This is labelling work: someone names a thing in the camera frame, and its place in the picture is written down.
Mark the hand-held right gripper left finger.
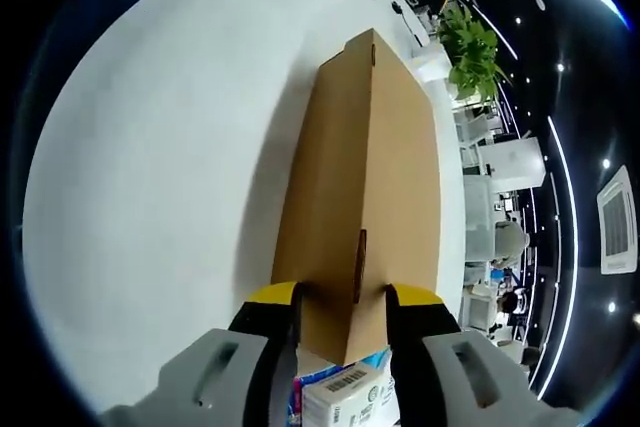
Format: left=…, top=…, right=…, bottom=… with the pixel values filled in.
left=97, top=282, right=305, bottom=427

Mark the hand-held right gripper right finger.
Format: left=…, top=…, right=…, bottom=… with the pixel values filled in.
left=382, top=283, right=584, bottom=427

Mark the blue tissue pack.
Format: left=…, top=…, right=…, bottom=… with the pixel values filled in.
left=285, top=345, right=395, bottom=427

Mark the white medicine box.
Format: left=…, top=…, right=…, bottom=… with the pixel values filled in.
left=298, top=363, right=402, bottom=427

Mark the brown cardboard shoe box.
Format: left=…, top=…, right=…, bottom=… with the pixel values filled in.
left=268, top=27, right=442, bottom=367

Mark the translucent storage bin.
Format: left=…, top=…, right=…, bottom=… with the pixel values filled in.
left=462, top=177, right=497, bottom=262

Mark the white square column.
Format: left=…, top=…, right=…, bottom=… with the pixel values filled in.
left=473, top=135, right=547, bottom=194

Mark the long ceiling light strip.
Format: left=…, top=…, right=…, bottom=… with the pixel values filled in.
left=529, top=115, right=582, bottom=389

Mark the ceiling air vent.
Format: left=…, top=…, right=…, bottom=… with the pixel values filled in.
left=595, top=163, right=640, bottom=277

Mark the green potted plant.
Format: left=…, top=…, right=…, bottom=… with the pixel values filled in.
left=412, top=0, right=512, bottom=104

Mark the thin cable with black puck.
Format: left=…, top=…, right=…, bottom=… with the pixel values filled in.
left=390, top=0, right=432, bottom=44

